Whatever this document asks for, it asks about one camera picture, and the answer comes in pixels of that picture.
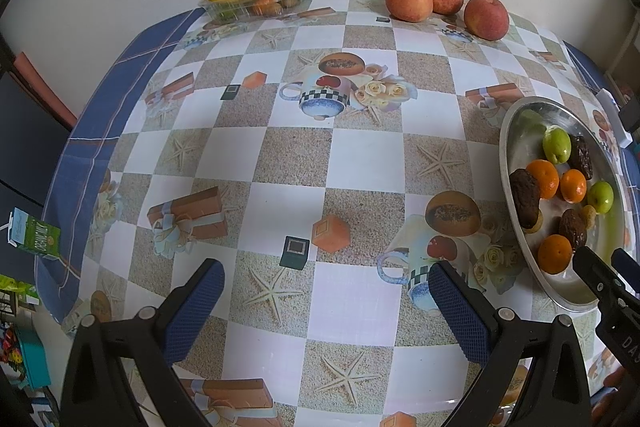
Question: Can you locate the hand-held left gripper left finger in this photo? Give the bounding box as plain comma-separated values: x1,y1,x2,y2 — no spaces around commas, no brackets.
60,258,226,427

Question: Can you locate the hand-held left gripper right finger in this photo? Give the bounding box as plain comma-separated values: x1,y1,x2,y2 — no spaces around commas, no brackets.
428,261,593,427

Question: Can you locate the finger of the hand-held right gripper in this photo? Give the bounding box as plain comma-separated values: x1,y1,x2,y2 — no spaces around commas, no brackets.
610,248,640,297
572,246,626,308

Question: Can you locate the large orange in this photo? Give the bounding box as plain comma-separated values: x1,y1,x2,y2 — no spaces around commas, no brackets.
526,159,561,200
537,233,573,275

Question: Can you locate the dark brown dried date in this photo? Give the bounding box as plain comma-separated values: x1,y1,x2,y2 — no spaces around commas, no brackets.
558,208,588,253
567,135,595,181
509,168,542,230

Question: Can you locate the green apple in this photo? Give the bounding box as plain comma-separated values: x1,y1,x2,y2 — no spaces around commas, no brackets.
586,180,615,214
543,127,572,165

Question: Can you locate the small tangerine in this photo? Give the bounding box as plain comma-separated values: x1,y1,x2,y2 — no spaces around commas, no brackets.
559,168,588,204

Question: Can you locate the round metal bowl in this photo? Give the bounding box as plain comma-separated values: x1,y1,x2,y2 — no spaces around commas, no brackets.
498,96,633,313

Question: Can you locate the teal box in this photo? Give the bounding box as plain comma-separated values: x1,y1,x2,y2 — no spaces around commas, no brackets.
12,322,53,390

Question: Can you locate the green white drink carton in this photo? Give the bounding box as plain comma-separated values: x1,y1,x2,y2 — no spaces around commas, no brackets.
7,207,62,262

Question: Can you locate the green packet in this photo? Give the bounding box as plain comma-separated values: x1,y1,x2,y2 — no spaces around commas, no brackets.
0,274,40,308

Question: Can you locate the colourful toy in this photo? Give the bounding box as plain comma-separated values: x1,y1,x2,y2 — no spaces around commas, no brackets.
0,327,26,383

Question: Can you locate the checkered printed tablecloth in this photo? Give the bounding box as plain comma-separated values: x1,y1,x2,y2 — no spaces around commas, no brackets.
62,0,640,427

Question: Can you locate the blue tablecloth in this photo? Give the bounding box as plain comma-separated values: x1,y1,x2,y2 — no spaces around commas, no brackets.
34,4,640,328

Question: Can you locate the clear plastic tray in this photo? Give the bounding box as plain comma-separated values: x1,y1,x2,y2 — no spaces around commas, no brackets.
200,0,311,25

